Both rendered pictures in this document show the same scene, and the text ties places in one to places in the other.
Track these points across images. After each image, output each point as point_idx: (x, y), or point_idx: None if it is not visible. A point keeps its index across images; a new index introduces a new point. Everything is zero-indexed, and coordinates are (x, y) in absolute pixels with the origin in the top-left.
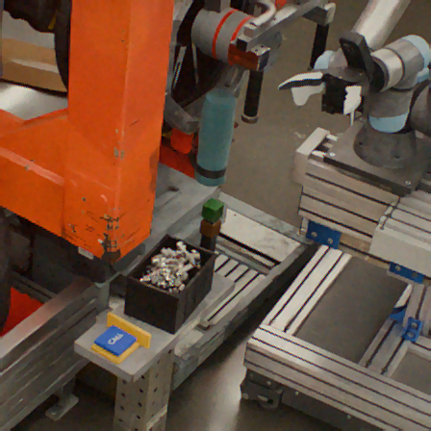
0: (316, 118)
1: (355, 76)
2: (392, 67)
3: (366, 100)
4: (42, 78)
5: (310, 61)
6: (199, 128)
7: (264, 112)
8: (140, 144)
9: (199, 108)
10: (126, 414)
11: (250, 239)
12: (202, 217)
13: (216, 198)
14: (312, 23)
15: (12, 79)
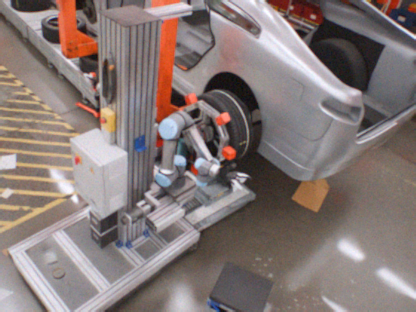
0: (283, 270)
1: (95, 78)
2: (97, 85)
3: (93, 85)
4: (301, 194)
5: (333, 286)
6: (192, 154)
7: (287, 252)
8: None
9: None
10: None
11: (197, 212)
12: (203, 196)
13: (209, 200)
14: (372, 301)
15: (299, 186)
